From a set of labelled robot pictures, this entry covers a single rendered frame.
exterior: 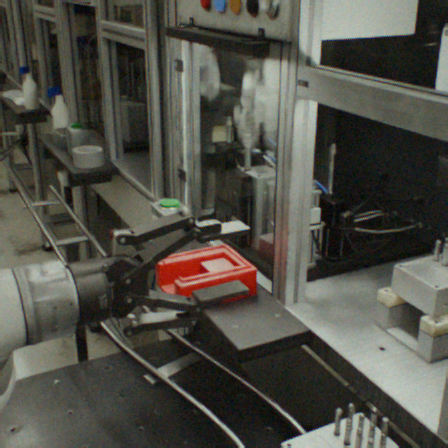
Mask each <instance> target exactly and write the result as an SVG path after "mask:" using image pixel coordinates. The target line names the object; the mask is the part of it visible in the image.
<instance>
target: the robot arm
mask: <svg viewBox="0 0 448 448"><path fill-rule="evenodd" d="M168 233H170V234H168ZM249 233H250V228H249V227H248V226H246V225H245V224H242V223H241V221H239V220H237V221H232V223H226V224H221V223H220V221H218V220H215V219H212V220H207V221H200V223H195V217H194V216H192V215H191V214H189V213H188V212H186V211H185V210H183V211H180V212H176V213H173V214H170V215H167V216H165V217H161V218H158V219H155V220H152V221H149V223H146V224H143V225H140V226H136V227H133V228H131V229H114V230H112V231H111V237H112V238H114V249H112V252H111V253H109V254H108V255H106V256H105V257H102V258H91V259H85V260H80V262H74V263H69V264H66V266H64V264H62V263H61V262H60V260H59V259H54V261H48V262H42V263H36V264H31V265H25V266H15V267H14V268H6V269H0V414H1V413H2V411H3V410H4V408H5V406H6V404H7V402H8V400H9V398H11V395H12V392H13V390H14V387H15V383H16V376H17V373H16V366H15V362H14V353H13V351H16V350H18V349H22V348H25V346H28V345H37V344H38V343H43V342H47V341H51V340H56V339H60V338H64V337H67V336H69V335H72V334H73V333H74V332H75V329H76V326H78V327H83V326H87V324H92V323H96V322H102V321H106V320H107V319H108V318H119V321H120V322H119V324H118V325H119V328H120V330H121V331H122V333H123V334H124V336H125V337H131V336H133V335H136V334H138V333H141V332H147V331H158V330H169V329H180V328H192V326H195V325H196V324H197V316H198V313H199V312H200V311H201V310H205V309H209V308H213V307H218V306H220V305H222V300H225V299H229V298H234V297H238V296H242V295H247V294H249V289H248V287H247V286H246V285H244V284H242V283H241V282H240V281H239V280H237V281H233V282H227V283H223V284H219V285H214V286H209V287H205V289H200V290H196V291H192V296H193V297H194V298H193V297H192V296H190V295H189V296H190V297H187V296H182V295H175V294H170V293H163V292H158V291H152V290H149V287H148V284H147V280H148V271H150V270H152V269H154V268H155V266H156V264H158V263H160V261H161V260H163V259H165V258H167V257H168V256H170V255H171V254H173V253H174V252H176V251H179V250H180V249H182V247H183V246H185V245H186V244H188V243H189V242H192V241H193V240H195V239H196V240H197V241H198V242H199V243H206V242H211V241H216V240H222V239H227V238H233V237H238V236H244V234H249ZM165 234H168V236H167V237H165V238H163V239H161V240H159V241H158V242H156V243H155V244H153V245H152V246H149V247H147V249H146V250H141V251H139V252H137V253H135V254H133V255H132V256H128V255H126V254H123V252H124V251H126V250H129V249H132V245H136V244H141V243H144V242H147V241H150V240H153V239H156V238H159V237H162V236H165ZM141 262H144V263H143V264H142V263H141ZM137 306H143V307H149V308H154V307H159V308H166V309H172V310H179V311H170V312H157V313H143V315H135V316H134V315H130V314H131V312H132V311H133V310H134V309H135V308H136V307H137Z"/></svg>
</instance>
